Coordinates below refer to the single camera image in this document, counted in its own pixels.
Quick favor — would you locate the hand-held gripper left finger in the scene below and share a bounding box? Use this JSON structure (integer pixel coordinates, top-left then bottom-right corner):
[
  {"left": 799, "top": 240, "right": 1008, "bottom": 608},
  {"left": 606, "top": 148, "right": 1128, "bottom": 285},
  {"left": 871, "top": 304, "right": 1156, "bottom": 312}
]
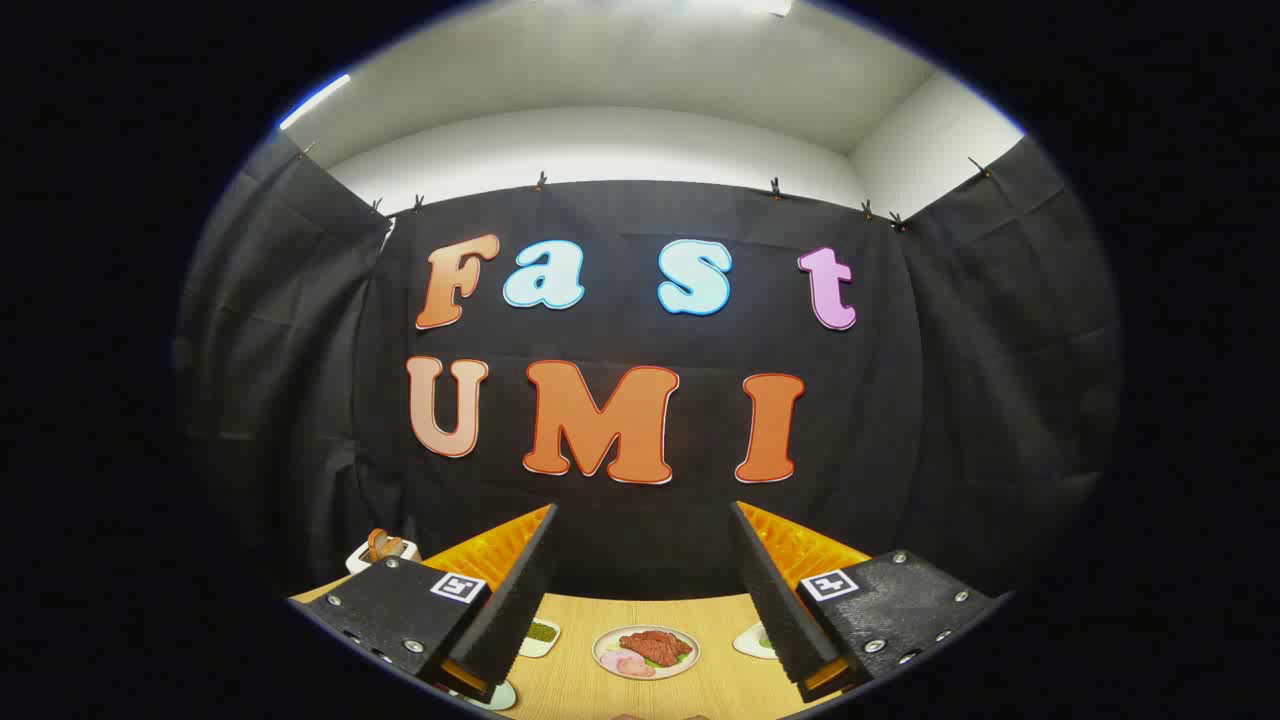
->
[{"left": 288, "top": 503, "right": 561, "bottom": 704}]

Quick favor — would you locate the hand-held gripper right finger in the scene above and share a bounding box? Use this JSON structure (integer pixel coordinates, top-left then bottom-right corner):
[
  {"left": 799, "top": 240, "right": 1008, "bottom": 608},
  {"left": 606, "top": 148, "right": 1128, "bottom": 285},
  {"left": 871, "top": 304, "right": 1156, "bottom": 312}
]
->
[{"left": 730, "top": 500, "right": 1013, "bottom": 704}]

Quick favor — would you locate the white oval plate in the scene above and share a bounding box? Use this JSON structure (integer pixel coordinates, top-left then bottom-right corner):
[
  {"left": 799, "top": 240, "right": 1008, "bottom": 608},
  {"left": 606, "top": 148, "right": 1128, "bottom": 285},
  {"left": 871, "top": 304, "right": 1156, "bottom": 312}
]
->
[{"left": 592, "top": 625, "right": 700, "bottom": 681}]

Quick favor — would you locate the teal round plate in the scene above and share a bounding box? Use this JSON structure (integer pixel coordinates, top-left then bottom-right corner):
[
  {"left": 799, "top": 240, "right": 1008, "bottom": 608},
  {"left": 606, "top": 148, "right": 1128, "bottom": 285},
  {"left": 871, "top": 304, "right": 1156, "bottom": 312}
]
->
[{"left": 462, "top": 678, "right": 518, "bottom": 712}]

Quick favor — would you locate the brown steak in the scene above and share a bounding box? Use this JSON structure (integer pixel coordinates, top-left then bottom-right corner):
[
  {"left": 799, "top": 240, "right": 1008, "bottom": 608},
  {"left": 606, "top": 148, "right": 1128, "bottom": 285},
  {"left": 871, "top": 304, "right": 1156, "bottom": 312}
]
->
[{"left": 620, "top": 630, "right": 693, "bottom": 664}]

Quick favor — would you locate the white toaster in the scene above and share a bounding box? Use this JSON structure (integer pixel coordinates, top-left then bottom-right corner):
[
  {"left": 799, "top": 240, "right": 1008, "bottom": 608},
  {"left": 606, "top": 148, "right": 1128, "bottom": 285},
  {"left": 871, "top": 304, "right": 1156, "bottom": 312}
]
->
[{"left": 346, "top": 535, "right": 419, "bottom": 576}]

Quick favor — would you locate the ceiling light strip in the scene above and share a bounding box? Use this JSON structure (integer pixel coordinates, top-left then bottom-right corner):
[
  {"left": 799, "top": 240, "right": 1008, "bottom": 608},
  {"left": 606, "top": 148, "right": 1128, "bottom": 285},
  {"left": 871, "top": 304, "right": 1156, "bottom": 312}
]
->
[{"left": 278, "top": 73, "right": 353, "bottom": 131}]

